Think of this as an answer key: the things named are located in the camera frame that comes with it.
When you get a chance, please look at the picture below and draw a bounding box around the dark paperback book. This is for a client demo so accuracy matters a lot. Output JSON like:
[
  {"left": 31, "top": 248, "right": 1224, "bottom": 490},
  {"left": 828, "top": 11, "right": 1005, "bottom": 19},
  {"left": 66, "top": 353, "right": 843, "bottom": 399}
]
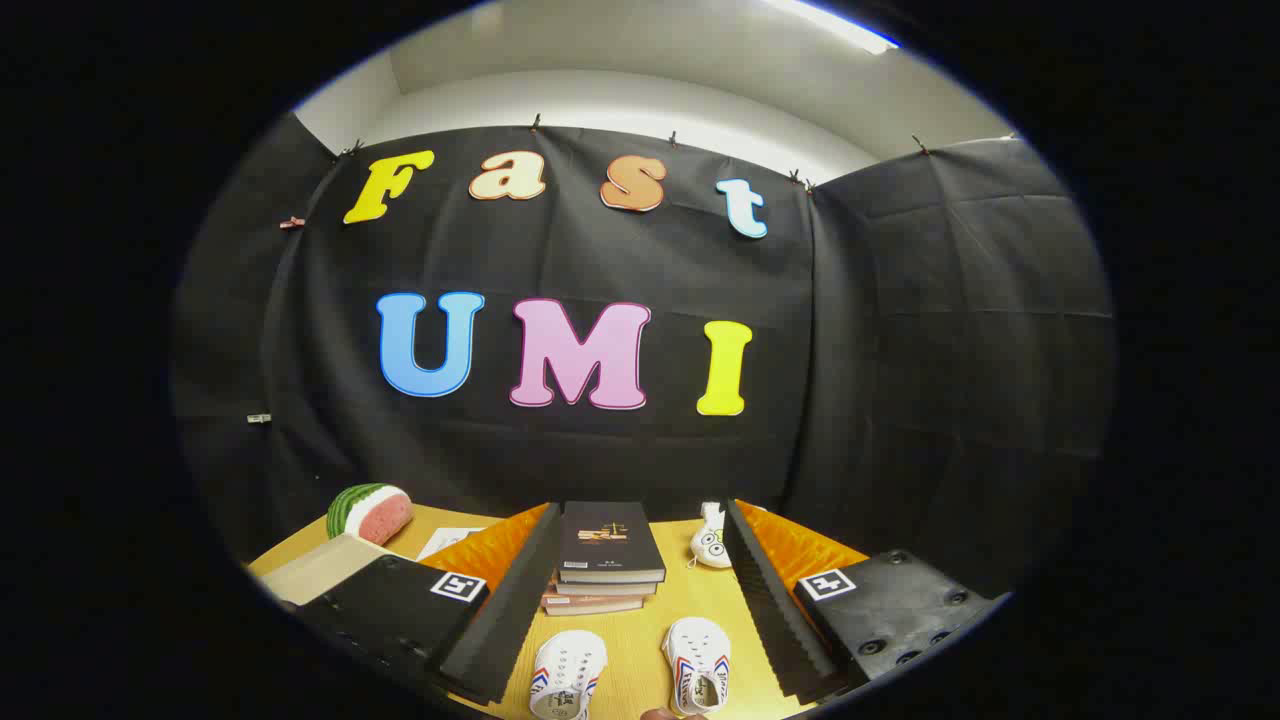
[{"left": 553, "top": 577, "right": 658, "bottom": 599}]

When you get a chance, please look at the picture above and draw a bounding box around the white canvas shoe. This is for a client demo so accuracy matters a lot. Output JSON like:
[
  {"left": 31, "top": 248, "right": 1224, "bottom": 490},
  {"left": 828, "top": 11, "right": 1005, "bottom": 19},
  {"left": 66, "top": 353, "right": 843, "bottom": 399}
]
[
  {"left": 662, "top": 617, "right": 732, "bottom": 716},
  {"left": 528, "top": 630, "right": 609, "bottom": 720}
]

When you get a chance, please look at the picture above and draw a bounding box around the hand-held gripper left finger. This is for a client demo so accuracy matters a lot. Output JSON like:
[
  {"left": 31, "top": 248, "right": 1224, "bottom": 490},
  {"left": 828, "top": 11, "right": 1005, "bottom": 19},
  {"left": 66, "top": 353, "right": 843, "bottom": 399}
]
[{"left": 296, "top": 502, "right": 563, "bottom": 706}]

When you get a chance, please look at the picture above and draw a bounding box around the black hardcover book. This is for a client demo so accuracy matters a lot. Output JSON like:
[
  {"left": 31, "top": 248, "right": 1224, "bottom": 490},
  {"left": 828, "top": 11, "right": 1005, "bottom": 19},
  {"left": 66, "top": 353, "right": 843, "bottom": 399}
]
[{"left": 556, "top": 501, "right": 667, "bottom": 586}]

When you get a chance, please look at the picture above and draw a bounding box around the black backdrop cloth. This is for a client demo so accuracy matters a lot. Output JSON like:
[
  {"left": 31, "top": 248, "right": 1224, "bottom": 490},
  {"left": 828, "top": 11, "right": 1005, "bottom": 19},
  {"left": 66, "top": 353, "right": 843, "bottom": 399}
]
[{"left": 170, "top": 112, "right": 1116, "bottom": 601}]

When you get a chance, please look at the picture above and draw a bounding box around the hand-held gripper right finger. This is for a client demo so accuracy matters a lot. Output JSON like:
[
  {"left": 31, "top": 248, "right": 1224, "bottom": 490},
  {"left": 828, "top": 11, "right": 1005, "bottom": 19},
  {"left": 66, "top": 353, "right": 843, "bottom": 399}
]
[{"left": 722, "top": 498, "right": 1006, "bottom": 706}]

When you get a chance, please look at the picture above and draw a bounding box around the beige fabric storage box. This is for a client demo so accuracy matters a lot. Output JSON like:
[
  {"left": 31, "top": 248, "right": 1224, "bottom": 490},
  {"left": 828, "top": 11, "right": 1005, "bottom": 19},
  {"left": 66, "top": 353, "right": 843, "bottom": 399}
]
[{"left": 262, "top": 533, "right": 403, "bottom": 607}]

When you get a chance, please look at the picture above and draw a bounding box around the white book with portrait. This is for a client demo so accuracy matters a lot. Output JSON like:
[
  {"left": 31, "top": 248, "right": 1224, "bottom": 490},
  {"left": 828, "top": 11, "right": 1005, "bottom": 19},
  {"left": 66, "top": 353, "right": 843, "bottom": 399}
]
[{"left": 417, "top": 526, "right": 487, "bottom": 562}]

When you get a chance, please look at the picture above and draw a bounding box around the white plush toy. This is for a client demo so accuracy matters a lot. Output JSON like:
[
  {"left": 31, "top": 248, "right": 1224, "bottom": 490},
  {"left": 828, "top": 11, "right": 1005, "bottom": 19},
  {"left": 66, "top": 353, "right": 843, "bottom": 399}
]
[{"left": 688, "top": 502, "right": 736, "bottom": 569}]

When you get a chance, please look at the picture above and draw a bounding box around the watermelon slice toy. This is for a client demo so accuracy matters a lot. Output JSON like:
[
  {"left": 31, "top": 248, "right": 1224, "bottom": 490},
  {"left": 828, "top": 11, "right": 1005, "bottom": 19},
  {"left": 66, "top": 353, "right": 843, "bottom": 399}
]
[{"left": 326, "top": 483, "right": 415, "bottom": 546}]

